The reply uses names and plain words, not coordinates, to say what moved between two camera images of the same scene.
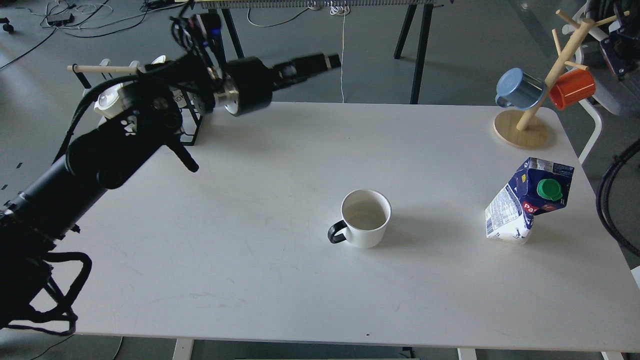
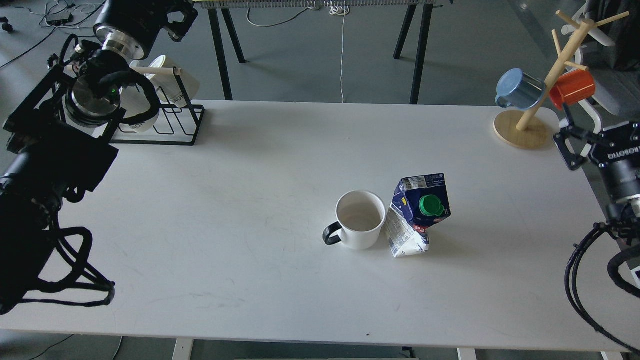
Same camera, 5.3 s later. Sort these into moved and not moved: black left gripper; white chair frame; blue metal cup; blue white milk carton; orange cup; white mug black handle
Moved: blue white milk carton; black left gripper
Not moved: orange cup; blue metal cup; white chair frame; white mug black handle
